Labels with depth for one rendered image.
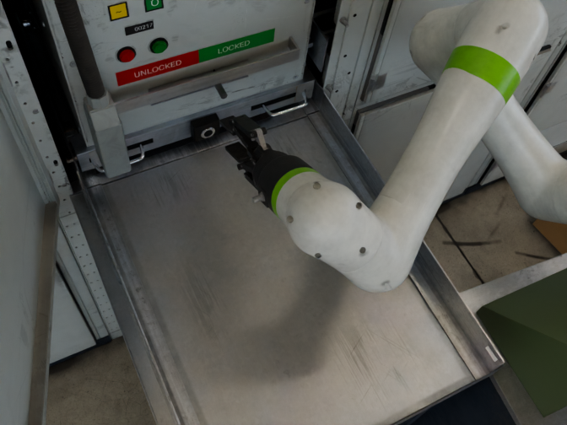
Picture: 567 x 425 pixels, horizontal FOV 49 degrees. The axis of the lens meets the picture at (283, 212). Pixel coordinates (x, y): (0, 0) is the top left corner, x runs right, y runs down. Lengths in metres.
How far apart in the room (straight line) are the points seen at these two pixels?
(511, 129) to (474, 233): 1.18
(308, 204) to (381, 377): 0.45
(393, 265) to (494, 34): 0.39
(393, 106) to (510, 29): 0.61
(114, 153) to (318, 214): 0.47
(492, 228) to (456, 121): 1.50
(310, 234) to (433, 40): 0.48
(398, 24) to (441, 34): 0.23
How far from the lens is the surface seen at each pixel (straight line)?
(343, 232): 0.83
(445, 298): 1.25
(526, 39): 1.04
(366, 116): 1.55
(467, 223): 2.43
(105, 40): 1.12
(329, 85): 1.40
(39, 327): 1.22
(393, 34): 1.36
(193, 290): 1.20
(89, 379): 2.06
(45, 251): 1.29
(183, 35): 1.17
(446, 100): 0.98
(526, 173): 1.32
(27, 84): 1.08
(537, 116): 2.22
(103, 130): 1.10
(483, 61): 1.00
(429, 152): 0.96
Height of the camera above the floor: 1.95
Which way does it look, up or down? 59 degrees down
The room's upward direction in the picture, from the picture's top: 10 degrees clockwise
